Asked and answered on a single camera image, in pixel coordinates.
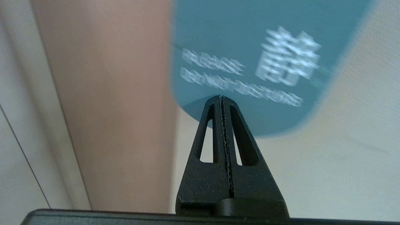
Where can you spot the cream white door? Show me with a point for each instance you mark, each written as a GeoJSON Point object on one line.
{"type": "Point", "coordinates": [328, 172]}

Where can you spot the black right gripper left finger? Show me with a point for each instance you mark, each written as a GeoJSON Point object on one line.
{"type": "Point", "coordinates": [203, 184]}

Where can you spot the white and blue door hanger sign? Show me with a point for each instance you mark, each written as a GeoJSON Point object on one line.
{"type": "Point", "coordinates": [218, 31]}

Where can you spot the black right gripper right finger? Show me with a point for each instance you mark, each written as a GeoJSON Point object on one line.
{"type": "Point", "coordinates": [256, 184]}

